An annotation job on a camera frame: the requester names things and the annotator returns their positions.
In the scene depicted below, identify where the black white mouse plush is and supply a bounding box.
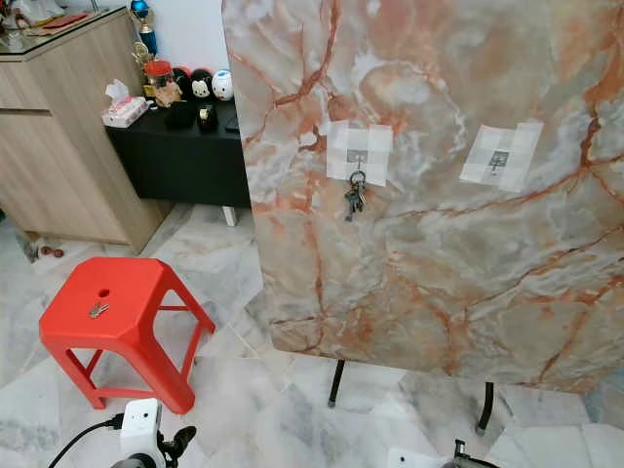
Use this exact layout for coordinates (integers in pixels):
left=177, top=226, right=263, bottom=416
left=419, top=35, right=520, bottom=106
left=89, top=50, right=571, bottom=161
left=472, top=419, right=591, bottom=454
left=190, top=70, right=214, bottom=100

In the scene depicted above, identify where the black fabric pouch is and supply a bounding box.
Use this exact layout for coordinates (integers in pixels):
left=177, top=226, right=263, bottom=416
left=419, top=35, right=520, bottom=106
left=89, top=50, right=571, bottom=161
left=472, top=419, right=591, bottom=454
left=166, top=99, right=199, bottom=131

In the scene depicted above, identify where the black plush pink bow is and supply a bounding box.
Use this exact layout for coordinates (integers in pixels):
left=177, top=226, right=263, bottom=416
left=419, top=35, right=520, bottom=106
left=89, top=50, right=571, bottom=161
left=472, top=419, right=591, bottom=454
left=172, top=68, right=194, bottom=99

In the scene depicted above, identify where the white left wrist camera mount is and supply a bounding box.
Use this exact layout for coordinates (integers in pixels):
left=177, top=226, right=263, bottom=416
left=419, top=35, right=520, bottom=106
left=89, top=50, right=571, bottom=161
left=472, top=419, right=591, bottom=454
left=120, top=398, right=164, bottom=461

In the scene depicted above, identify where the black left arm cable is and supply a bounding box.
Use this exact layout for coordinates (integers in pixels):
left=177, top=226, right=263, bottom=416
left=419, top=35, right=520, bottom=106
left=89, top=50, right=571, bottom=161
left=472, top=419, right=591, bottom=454
left=48, top=416, right=124, bottom=468

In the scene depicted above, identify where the dark key bunch with ring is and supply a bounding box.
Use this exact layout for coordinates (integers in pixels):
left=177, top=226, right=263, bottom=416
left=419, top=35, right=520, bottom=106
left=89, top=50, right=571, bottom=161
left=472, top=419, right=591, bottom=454
left=343, top=169, right=369, bottom=222

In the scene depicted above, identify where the marble pattern folding table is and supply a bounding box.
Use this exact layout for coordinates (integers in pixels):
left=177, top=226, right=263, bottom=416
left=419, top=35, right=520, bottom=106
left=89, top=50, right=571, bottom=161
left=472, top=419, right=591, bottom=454
left=220, top=0, right=624, bottom=397

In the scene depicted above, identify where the white round plush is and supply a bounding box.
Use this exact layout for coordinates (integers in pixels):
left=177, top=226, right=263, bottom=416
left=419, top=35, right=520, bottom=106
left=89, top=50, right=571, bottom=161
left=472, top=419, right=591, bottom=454
left=212, top=70, right=236, bottom=101

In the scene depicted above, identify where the clear tape patch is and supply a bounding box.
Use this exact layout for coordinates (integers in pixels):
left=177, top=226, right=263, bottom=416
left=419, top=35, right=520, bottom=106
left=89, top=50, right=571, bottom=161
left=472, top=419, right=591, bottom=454
left=459, top=119, right=545, bottom=194
left=326, top=120, right=395, bottom=185

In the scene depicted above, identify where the red flat box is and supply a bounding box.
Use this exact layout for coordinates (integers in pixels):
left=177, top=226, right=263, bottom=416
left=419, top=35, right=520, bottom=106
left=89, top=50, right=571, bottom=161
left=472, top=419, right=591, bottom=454
left=53, top=11, right=95, bottom=29

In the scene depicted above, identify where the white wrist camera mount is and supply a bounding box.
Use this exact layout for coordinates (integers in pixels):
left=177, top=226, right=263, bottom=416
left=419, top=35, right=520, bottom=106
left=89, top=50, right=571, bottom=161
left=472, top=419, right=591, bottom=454
left=385, top=448, right=431, bottom=468
left=120, top=398, right=164, bottom=461

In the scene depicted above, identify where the gold trophy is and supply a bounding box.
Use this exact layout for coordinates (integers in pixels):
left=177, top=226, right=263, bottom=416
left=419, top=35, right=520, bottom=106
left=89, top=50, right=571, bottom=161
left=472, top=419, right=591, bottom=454
left=130, top=0, right=160, bottom=74

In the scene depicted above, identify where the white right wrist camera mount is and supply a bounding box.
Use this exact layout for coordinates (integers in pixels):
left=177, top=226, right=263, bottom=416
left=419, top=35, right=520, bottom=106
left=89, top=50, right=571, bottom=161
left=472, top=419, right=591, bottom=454
left=385, top=448, right=431, bottom=468

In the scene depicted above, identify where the black metal table leg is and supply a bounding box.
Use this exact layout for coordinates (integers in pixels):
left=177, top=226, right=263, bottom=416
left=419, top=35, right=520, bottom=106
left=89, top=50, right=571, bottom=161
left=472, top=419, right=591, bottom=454
left=329, top=359, right=348, bottom=409
left=477, top=382, right=497, bottom=435

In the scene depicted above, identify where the black sideboard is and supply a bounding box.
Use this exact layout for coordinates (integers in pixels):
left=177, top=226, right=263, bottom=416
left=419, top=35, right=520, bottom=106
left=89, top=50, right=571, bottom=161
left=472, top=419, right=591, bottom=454
left=106, top=99, right=253, bottom=210

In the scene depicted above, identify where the red plastic stool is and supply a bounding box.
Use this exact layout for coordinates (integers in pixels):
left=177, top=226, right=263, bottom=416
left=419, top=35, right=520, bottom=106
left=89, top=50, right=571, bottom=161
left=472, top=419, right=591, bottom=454
left=39, top=256, right=216, bottom=415

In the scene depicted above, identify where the light wooden cabinet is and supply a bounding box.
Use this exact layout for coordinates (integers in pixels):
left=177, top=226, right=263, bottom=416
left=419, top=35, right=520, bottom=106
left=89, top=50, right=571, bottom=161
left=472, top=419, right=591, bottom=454
left=0, top=10, right=170, bottom=256

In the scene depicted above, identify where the small black gold box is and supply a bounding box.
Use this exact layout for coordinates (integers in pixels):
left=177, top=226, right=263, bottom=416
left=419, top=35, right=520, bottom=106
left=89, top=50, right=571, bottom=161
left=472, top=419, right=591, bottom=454
left=197, top=104, right=220, bottom=133

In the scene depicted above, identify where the pink white tissue pack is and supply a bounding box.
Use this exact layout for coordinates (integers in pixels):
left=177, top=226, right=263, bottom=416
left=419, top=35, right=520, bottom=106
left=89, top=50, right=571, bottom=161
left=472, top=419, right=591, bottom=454
left=102, top=79, right=150, bottom=129

